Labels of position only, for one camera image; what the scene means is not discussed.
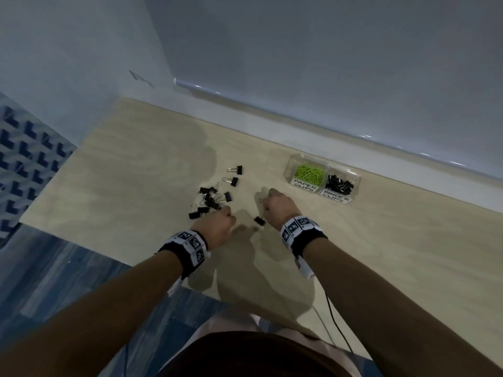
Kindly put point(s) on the person's left forearm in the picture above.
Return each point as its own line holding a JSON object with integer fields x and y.
{"x": 98, "y": 318}

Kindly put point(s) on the single black binder clip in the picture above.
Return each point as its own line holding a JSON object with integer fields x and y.
{"x": 259, "y": 221}

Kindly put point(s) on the person's right fingers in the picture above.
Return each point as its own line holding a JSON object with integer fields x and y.
{"x": 269, "y": 200}

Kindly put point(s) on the person's left fingers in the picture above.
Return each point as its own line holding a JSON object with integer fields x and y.
{"x": 228, "y": 215}

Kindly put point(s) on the black left wristband with markers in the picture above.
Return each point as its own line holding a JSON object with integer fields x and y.
{"x": 188, "y": 249}

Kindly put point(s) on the heap of green paper clips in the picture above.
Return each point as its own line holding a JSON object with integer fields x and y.
{"x": 309, "y": 173}

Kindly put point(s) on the blue patterned foam panel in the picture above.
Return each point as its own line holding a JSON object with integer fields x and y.
{"x": 27, "y": 160}

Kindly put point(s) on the person's right hand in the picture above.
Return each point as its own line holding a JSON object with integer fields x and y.
{"x": 283, "y": 210}

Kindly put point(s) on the person's right forearm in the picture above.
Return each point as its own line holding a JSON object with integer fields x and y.
{"x": 385, "y": 310}

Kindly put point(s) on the black right wristband with markers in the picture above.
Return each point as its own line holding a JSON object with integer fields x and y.
{"x": 300, "y": 231}

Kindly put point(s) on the boxed heap of binder clips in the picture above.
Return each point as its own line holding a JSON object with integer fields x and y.
{"x": 338, "y": 183}

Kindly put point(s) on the person's dark shirt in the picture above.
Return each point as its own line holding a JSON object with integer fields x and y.
{"x": 251, "y": 355}

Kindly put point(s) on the white wrist connector tag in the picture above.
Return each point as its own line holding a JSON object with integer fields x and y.
{"x": 304, "y": 267}

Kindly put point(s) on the pile of black binder clips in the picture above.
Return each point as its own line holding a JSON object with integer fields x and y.
{"x": 210, "y": 198}

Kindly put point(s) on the black wristband with markers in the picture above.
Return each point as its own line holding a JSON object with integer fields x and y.
{"x": 300, "y": 231}
{"x": 188, "y": 249}

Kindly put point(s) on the clear plastic organizer box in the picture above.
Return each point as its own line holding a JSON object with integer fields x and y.
{"x": 342, "y": 197}

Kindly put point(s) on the person's left hand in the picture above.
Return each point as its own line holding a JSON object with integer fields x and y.
{"x": 214, "y": 228}

